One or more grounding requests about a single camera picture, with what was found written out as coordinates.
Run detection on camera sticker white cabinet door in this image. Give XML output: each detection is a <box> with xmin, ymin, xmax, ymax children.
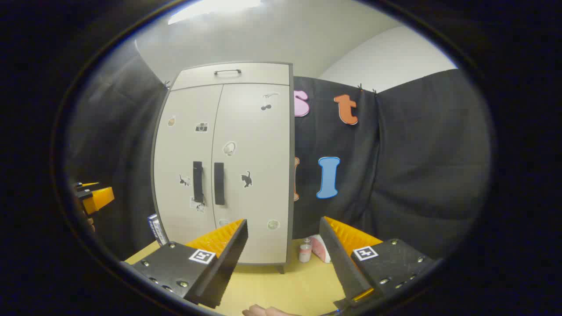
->
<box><xmin>153</xmin><ymin>84</ymin><xmax>223</xmax><ymax>246</ymax></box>

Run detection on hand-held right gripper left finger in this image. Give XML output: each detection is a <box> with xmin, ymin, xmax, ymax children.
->
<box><xmin>121</xmin><ymin>219</ymin><xmax>249</xmax><ymax>309</ymax></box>

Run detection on cherry sticker white cabinet door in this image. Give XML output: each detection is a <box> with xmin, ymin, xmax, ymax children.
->
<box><xmin>211</xmin><ymin>83</ymin><xmax>291</xmax><ymax>265</ymax></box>

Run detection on white double-door shoe cabinet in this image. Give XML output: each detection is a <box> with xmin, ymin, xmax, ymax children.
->
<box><xmin>151</xmin><ymin>61</ymin><xmax>295</xmax><ymax>275</ymax></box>

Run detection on blue white book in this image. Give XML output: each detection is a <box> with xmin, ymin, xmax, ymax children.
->
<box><xmin>148</xmin><ymin>213</ymin><xmax>168</xmax><ymax>246</ymax></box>

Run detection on white cabinet drawer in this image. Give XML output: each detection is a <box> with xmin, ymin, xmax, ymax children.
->
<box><xmin>170</xmin><ymin>63</ymin><xmax>290</xmax><ymax>91</ymax></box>

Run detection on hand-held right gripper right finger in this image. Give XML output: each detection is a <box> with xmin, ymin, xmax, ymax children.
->
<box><xmin>319</xmin><ymin>216</ymin><xmax>435</xmax><ymax>313</ymax></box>

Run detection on pink white package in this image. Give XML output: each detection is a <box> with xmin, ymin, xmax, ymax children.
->
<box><xmin>310</xmin><ymin>235</ymin><xmax>332</xmax><ymax>264</ymax></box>

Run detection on black backdrop cloth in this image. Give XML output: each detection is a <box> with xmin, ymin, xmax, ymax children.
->
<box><xmin>64</xmin><ymin>42</ymin><xmax>492</xmax><ymax>262</ymax></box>

